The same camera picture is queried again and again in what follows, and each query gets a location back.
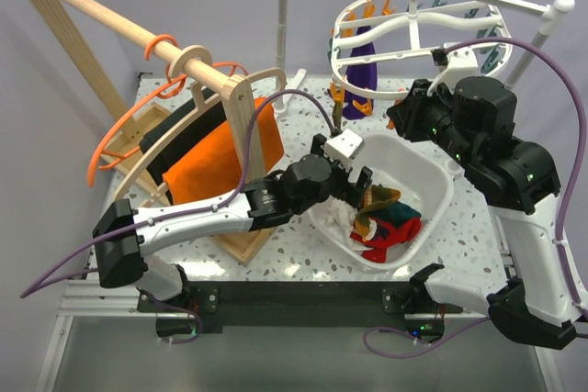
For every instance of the wooden hanger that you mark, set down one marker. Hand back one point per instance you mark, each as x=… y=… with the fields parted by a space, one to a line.
x=239 y=106

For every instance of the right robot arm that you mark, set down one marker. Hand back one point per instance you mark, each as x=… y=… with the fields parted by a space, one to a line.
x=473 y=124

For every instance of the red santa sock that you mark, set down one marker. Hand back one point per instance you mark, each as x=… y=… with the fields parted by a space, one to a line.
x=375 y=255
x=381 y=235

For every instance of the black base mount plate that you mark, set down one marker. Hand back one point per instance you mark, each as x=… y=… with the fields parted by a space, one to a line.
x=306 y=304

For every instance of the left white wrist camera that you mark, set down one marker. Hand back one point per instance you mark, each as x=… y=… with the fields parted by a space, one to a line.
x=343 y=147

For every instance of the aluminium frame rail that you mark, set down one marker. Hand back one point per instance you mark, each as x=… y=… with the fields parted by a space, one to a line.
x=99 y=341

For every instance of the white clip sock hanger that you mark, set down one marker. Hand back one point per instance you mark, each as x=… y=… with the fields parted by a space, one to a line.
x=404 y=34

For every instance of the orange cloth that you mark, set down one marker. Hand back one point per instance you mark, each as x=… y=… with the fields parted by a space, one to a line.
x=211 y=168

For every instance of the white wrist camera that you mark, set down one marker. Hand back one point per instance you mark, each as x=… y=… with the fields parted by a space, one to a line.
x=343 y=147
x=453 y=66

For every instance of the purple sock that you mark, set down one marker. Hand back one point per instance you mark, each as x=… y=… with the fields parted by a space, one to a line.
x=365 y=77

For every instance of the striped olive sock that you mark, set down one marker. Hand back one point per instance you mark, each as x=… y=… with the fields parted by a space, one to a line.
x=337 y=114
x=377 y=197

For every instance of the white plastic basin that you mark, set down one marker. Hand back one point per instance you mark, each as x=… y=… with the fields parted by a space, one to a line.
x=425 y=185

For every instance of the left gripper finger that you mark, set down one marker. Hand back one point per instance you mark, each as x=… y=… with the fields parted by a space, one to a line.
x=353 y=196
x=364 y=179

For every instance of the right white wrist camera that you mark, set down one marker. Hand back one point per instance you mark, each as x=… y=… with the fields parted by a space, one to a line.
x=453 y=66

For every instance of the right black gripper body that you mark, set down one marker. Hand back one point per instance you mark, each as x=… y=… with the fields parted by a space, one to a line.
x=428 y=117

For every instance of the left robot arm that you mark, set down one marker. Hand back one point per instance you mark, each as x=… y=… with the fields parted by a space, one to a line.
x=127 y=239

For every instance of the black cloth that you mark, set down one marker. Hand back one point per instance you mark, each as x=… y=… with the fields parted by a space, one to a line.
x=170 y=140

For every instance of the white sock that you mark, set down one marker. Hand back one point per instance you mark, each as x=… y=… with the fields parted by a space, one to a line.
x=341 y=215

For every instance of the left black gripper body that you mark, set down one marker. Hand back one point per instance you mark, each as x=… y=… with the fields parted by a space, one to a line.
x=339 y=177

